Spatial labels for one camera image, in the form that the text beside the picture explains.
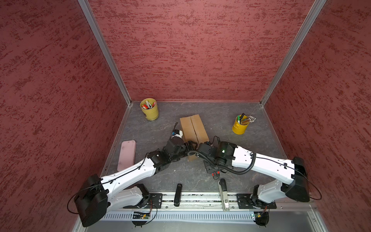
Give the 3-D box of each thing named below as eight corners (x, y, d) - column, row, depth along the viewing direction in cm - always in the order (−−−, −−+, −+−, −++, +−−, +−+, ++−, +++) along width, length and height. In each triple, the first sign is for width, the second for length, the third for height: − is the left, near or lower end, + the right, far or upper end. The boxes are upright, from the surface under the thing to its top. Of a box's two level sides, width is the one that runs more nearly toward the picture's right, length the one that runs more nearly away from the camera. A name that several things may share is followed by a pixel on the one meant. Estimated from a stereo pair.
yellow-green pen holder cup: (143, 121, 110) (138, 108, 98) (146, 111, 117) (141, 97, 105) (158, 121, 110) (154, 108, 98) (160, 111, 117) (157, 97, 105)
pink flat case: (118, 171, 86) (116, 169, 84) (123, 143, 98) (122, 140, 96) (133, 169, 87) (131, 167, 84) (136, 141, 99) (135, 139, 97)
